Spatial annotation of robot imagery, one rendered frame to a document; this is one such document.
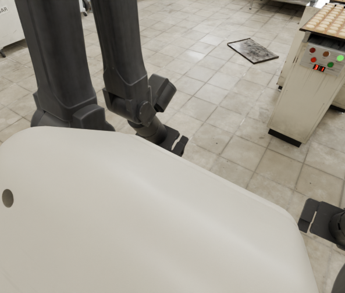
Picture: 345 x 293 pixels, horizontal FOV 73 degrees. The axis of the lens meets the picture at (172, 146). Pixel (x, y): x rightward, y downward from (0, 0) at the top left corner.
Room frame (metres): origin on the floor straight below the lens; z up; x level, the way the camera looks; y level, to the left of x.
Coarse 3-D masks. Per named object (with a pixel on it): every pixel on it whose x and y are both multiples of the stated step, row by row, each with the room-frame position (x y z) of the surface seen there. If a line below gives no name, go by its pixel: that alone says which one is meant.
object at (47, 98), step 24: (24, 0) 0.26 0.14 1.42; (48, 0) 0.26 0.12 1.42; (72, 0) 0.28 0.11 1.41; (24, 24) 0.26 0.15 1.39; (48, 24) 0.25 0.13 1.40; (72, 24) 0.27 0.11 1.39; (48, 48) 0.24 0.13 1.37; (72, 48) 0.26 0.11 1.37; (48, 72) 0.24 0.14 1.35; (72, 72) 0.25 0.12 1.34; (48, 96) 0.24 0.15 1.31; (72, 96) 0.24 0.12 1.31; (96, 96) 0.27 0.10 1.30; (72, 120) 0.23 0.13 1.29; (96, 120) 0.24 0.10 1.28
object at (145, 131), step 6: (156, 108) 0.40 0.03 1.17; (156, 120) 0.38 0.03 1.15; (132, 126) 0.36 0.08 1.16; (138, 126) 0.35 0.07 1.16; (144, 126) 0.35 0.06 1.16; (150, 126) 0.36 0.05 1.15; (156, 126) 0.37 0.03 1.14; (138, 132) 0.36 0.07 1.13; (144, 132) 0.36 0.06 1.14; (150, 132) 0.36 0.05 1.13
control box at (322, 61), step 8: (320, 48) 1.40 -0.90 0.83; (328, 48) 1.38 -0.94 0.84; (304, 56) 1.44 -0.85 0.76; (312, 56) 1.41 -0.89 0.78; (320, 56) 1.38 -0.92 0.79; (328, 56) 1.36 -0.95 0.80; (336, 56) 1.33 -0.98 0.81; (344, 56) 1.31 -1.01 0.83; (304, 64) 1.42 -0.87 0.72; (312, 64) 1.40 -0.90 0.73; (320, 64) 1.37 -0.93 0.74; (336, 64) 1.32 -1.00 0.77; (344, 64) 1.30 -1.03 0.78; (328, 72) 1.33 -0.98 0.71; (336, 72) 1.31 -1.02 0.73
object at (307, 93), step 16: (304, 48) 1.47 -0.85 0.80; (336, 48) 1.38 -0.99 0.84; (288, 80) 1.48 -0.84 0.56; (304, 80) 1.42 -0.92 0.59; (320, 80) 1.37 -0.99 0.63; (336, 80) 1.32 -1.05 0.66; (288, 96) 1.46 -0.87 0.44; (304, 96) 1.39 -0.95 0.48; (320, 96) 1.34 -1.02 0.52; (272, 112) 1.50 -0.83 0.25; (288, 112) 1.43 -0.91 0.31; (304, 112) 1.36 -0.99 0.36; (320, 112) 1.31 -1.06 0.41; (272, 128) 1.47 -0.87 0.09; (288, 128) 1.39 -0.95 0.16; (304, 128) 1.33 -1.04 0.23
